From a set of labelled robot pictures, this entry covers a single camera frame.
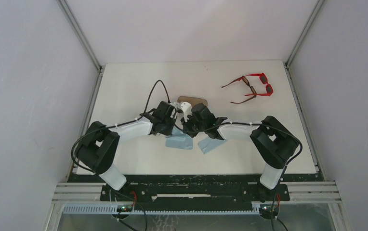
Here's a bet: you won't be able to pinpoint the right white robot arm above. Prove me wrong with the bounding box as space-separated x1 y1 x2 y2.
177 102 302 190

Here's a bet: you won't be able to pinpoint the brown striped glasses case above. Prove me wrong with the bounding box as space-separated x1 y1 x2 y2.
177 96 208 107

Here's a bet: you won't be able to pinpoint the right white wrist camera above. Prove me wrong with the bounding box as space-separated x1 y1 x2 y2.
179 102 192 122

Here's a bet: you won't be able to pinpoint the brown tortoise sunglasses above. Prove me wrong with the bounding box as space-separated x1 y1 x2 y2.
221 76 257 104

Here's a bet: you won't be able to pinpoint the right aluminium frame post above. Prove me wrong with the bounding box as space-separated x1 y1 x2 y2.
283 0 327 175

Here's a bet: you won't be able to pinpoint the aluminium frame post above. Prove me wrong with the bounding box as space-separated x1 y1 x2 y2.
283 0 327 175
56 0 105 182

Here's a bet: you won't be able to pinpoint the red sunglasses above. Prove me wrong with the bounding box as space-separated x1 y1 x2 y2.
245 73 274 97

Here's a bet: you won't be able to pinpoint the light blue cleaning cloth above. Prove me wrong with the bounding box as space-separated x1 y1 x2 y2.
165 127 193 150

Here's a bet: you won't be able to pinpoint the left aluminium frame post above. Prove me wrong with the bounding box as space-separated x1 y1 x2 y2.
56 0 105 182

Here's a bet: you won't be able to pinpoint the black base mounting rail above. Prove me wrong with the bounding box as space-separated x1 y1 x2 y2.
67 172 291 214

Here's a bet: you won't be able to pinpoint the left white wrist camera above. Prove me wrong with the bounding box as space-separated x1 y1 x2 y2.
170 102 183 113

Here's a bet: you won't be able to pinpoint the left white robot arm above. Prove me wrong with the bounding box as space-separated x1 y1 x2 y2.
71 101 182 191

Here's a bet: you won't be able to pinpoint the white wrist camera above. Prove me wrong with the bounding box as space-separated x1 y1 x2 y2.
179 102 192 122
170 102 183 113

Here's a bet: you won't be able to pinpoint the left black camera cable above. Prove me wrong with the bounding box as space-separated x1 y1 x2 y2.
70 79 172 174

